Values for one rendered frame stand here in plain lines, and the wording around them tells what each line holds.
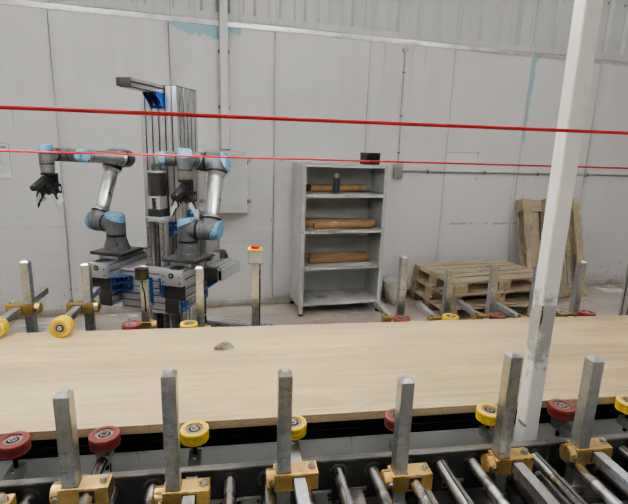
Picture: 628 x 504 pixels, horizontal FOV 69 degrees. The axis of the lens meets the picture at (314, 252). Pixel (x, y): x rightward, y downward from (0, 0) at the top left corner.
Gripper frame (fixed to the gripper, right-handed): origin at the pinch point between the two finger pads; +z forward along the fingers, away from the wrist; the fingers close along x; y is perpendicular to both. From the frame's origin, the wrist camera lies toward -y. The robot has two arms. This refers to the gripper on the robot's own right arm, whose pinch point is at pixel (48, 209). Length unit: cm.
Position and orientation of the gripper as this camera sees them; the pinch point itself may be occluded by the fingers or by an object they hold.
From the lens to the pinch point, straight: 295.5
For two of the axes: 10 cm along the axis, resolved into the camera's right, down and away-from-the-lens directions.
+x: -9.7, -0.8, 2.4
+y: 2.5, -2.0, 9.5
